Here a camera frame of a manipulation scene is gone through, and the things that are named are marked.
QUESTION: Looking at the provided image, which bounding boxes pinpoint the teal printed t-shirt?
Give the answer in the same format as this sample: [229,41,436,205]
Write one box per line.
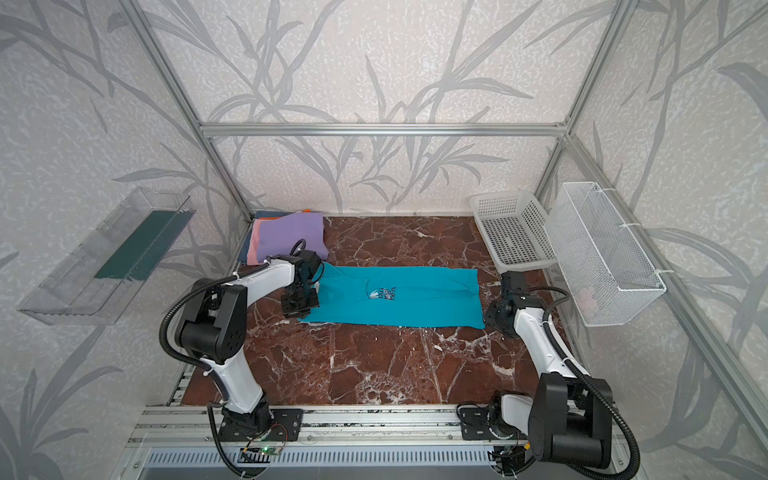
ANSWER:
[305,264,484,329]

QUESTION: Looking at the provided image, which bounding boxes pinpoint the white plastic laundry basket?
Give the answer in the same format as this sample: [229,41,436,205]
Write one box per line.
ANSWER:
[469,190,557,274]

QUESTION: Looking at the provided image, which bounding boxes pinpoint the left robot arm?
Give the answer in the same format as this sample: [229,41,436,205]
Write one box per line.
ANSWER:
[169,248,323,438]

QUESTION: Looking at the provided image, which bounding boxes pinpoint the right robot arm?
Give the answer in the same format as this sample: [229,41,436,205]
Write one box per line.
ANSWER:
[484,272,613,469]

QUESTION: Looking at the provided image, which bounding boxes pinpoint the folded pink t-shirt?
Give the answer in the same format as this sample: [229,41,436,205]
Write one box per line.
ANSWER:
[245,219,262,266]

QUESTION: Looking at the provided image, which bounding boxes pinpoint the folded dark blue t-shirt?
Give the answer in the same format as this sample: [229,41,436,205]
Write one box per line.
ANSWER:
[237,210,288,264]

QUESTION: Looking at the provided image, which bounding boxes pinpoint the folded purple t-shirt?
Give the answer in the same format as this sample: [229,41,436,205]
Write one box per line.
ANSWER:
[257,212,329,263]

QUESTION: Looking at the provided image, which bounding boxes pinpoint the green circuit board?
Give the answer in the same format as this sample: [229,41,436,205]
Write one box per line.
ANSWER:
[240,445,284,463]

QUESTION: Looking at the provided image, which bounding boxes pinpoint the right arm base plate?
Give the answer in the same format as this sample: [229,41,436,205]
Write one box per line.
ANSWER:
[456,403,510,441]

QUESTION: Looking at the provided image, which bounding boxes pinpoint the white wire wall basket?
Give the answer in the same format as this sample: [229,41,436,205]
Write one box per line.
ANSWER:
[545,182,667,327]

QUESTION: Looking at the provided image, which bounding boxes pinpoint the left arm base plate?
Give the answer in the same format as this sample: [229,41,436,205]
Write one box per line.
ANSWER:
[218,408,303,443]

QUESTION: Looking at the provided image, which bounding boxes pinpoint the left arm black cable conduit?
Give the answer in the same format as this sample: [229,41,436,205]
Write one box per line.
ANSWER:
[158,238,310,478]

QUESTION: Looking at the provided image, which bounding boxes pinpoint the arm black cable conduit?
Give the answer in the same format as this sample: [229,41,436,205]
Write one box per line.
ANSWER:
[527,285,642,480]
[158,238,310,478]

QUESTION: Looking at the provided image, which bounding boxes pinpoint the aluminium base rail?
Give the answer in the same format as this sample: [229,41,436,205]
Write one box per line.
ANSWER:
[125,403,631,449]

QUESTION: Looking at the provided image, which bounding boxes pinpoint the clear plastic wall bin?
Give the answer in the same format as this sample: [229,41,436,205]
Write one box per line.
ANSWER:
[19,187,196,326]

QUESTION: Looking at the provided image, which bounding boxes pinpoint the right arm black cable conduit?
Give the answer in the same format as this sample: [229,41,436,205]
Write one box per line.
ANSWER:
[527,285,642,480]

